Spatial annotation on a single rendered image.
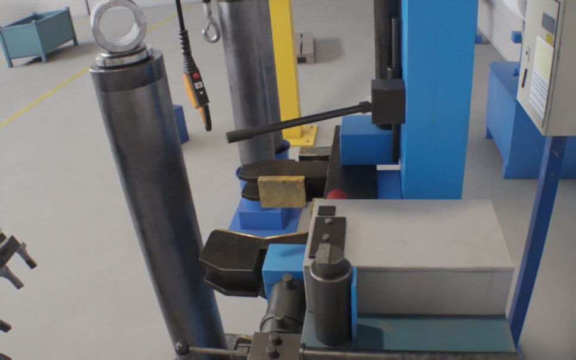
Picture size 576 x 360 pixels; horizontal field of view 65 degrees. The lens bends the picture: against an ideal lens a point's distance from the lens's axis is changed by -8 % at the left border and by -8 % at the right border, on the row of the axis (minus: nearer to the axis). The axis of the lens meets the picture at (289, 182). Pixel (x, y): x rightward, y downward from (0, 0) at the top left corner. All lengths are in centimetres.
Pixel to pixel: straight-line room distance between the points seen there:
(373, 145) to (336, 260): 69
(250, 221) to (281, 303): 195
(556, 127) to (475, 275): 69
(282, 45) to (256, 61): 128
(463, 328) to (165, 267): 101
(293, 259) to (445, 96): 55
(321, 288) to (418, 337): 23
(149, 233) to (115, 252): 166
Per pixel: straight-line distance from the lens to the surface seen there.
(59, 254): 342
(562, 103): 151
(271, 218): 302
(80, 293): 302
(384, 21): 138
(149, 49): 142
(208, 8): 219
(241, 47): 262
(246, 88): 269
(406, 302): 100
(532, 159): 362
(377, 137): 146
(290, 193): 161
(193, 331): 186
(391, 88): 121
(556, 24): 144
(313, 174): 162
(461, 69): 121
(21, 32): 921
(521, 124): 347
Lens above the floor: 180
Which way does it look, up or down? 30 degrees down
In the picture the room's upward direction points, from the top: 6 degrees counter-clockwise
